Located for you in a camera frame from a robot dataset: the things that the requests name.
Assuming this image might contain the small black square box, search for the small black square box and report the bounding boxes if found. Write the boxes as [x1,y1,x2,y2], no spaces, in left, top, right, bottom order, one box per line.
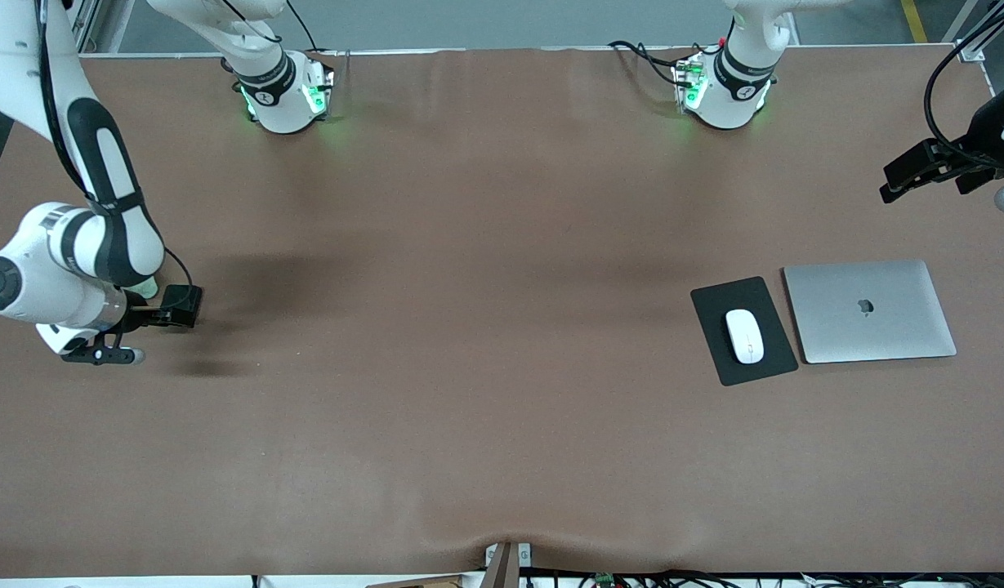
[159,283,203,330]

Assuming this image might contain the white computer mouse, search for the white computer mouse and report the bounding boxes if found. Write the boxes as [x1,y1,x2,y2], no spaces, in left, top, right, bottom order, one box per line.
[725,308,765,366]

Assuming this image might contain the black mouse pad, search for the black mouse pad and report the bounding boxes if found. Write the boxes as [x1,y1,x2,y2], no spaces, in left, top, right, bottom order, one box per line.
[689,276,800,388]

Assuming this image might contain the silver closed laptop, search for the silver closed laptop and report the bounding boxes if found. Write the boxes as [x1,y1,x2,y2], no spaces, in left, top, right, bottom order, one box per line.
[782,259,958,365]

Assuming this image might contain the brown table cover cloth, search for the brown table cover cloth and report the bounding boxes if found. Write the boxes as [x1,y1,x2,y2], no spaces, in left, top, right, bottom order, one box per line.
[0,45,1004,577]

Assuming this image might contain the aluminium frame profile with bracket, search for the aluminium frame profile with bracket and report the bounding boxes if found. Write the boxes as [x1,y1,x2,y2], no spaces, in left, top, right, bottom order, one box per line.
[64,0,104,56]
[949,0,1004,64]

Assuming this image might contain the black left arm base cables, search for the black left arm base cables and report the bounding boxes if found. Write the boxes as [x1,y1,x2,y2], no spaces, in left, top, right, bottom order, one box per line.
[608,39,700,89]

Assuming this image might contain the black right arm base cable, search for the black right arm base cable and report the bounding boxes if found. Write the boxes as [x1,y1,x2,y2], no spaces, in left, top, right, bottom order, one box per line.
[284,0,319,55]

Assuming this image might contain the brown camera mount post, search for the brown camera mount post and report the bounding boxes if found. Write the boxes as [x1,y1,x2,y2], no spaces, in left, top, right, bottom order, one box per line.
[484,541,533,588]

